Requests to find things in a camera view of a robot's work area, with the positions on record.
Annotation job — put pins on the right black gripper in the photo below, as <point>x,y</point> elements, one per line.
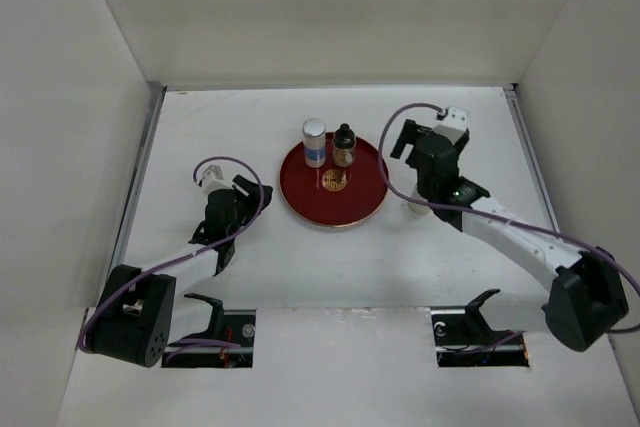
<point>408,135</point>

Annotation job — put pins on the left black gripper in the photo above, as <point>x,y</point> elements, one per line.
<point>249,201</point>

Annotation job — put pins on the brown condiment bottle black cap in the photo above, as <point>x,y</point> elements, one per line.
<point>343,146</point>

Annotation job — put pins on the blue label spice jar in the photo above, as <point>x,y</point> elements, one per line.
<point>314,142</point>

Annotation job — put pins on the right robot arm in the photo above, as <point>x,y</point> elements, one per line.
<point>586,296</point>

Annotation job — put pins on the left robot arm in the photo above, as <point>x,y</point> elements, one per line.
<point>153,315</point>

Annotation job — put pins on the white condiment bottle black cap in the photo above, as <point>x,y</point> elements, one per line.
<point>417,203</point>

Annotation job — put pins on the red round tray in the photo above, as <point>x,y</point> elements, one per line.
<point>333,196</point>

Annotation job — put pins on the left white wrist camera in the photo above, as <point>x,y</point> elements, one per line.
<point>212,179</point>

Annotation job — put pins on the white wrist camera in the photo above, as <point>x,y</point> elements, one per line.
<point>212,179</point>
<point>452,124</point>

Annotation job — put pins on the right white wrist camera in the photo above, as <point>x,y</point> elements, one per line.
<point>452,124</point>

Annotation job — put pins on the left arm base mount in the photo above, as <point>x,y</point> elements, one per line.
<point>204,334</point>

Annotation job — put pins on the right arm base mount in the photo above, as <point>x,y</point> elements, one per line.
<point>464,339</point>

